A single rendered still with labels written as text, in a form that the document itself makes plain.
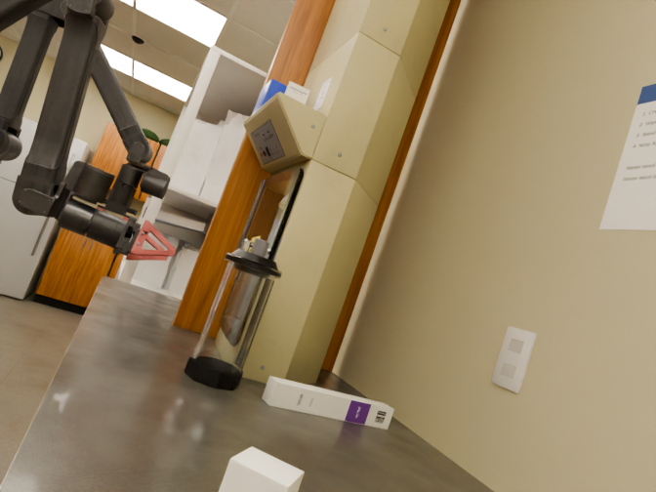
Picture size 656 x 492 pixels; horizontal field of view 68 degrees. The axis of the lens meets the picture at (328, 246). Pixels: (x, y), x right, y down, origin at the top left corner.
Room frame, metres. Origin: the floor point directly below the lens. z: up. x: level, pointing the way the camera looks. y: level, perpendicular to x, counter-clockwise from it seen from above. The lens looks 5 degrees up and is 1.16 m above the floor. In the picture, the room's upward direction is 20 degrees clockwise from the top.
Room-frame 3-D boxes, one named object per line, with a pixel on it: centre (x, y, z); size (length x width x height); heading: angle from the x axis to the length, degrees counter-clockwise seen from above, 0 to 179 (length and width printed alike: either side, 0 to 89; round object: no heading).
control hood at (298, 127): (1.12, 0.21, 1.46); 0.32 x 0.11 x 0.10; 22
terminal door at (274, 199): (1.14, 0.16, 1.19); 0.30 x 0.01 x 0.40; 22
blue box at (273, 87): (1.20, 0.24, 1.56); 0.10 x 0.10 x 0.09; 22
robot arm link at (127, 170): (1.30, 0.56, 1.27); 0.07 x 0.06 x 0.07; 101
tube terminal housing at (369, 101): (1.19, 0.04, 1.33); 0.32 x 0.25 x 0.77; 22
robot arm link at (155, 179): (1.31, 0.53, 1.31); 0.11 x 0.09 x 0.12; 101
